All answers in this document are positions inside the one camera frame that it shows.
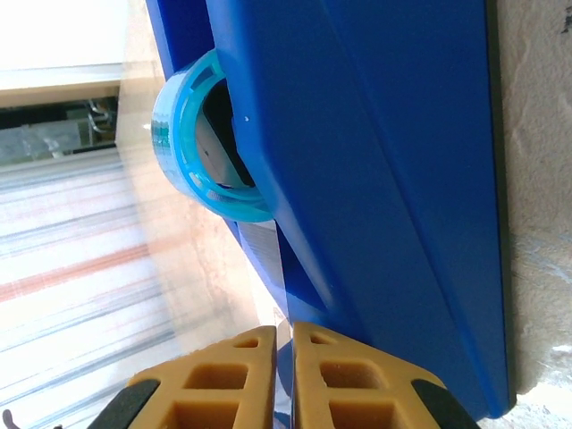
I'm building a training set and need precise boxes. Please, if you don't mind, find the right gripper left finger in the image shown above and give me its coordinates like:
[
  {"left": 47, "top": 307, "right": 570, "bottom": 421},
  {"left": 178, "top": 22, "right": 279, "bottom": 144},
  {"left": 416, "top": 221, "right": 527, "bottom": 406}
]
[{"left": 87, "top": 324, "right": 278, "bottom": 429}]

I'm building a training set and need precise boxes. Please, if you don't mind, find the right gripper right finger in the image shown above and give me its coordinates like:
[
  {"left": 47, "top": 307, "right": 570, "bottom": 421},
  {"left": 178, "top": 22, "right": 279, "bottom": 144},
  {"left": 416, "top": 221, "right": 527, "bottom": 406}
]
[{"left": 292, "top": 321, "right": 482, "bottom": 429}]

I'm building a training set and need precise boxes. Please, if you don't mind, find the teal tape roll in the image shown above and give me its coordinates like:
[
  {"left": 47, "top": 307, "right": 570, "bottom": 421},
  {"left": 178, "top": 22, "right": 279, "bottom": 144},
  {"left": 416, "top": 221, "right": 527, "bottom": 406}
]
[{"left": 150, "top": 48, "right": 292, "bottom": 341}]

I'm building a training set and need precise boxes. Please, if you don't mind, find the blue tape dispenser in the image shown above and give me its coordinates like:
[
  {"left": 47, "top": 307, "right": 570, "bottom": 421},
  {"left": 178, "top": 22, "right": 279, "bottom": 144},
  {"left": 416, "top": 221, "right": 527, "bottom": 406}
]
[{"left": 145, "top": 0, "right": 513, "bottom": 421}]

